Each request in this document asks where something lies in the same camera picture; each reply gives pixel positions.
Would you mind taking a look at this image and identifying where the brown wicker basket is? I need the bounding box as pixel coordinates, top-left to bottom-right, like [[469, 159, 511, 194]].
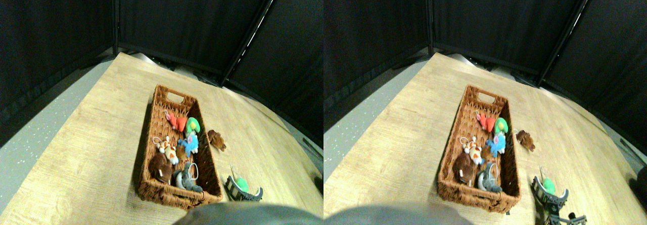
[[135, 84, 224, 210], [437, 85, 522, 214]]

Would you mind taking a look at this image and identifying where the grey curtain stand foot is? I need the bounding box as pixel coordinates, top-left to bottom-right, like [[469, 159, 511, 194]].
[[172, 66, 223, 85]]

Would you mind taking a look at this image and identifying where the long bright green plush toy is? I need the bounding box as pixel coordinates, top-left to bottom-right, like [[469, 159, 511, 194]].
[[539, 166, 557, 196], [230, 164, 250, 194]]

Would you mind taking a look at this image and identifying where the black curtain stand pole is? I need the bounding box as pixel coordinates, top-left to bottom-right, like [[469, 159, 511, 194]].
[[112, 0, 121, 57], [425, 0, 435, 57], [218, 0, 285, 87], [536, 0, 598, 87]]

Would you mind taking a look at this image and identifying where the grey plush toy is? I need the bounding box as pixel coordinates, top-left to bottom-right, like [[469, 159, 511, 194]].
[[477, 162, 504, 194], [173, 162, 204, 193]]

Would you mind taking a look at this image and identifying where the black bracket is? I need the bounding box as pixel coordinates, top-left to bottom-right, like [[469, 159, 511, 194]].
[[556, 212, 588, 225]]

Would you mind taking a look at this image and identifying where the bright blue plush toy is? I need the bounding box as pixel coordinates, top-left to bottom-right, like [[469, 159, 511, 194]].
[[486, 134, 507, 158], [178, 134, 199, 158]]

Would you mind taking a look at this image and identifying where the orange white plush toy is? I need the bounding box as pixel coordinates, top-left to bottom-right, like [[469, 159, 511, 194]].
[[459, 137, 485, 166], [153, 137, 179, 165]]

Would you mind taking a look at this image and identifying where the small dark brown plush toy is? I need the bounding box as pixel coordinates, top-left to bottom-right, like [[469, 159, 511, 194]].
[[516, 129, 536, 152], [207, 129, 227, 152]]

